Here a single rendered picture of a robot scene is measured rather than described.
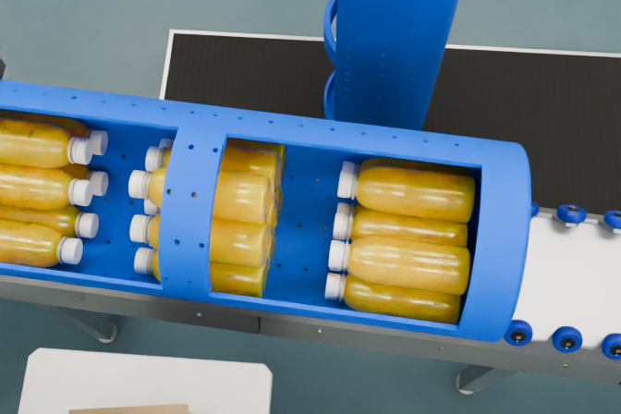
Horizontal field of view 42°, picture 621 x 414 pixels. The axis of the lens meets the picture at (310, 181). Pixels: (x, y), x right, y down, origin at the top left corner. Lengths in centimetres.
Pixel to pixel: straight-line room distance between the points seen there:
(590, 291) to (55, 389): 82
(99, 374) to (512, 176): 59
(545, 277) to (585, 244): 9
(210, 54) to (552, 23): 107
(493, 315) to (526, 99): 133
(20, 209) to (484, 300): 71
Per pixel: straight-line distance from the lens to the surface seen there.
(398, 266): 111
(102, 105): 115
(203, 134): 108
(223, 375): 107
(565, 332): 129
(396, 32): 162
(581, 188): 229
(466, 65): 236
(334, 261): 113
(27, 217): 131
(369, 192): 114
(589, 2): 274
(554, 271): 137
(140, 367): 109
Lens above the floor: 221
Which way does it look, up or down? 70 degrees down
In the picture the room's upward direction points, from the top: 3 degrees counter-clockwise
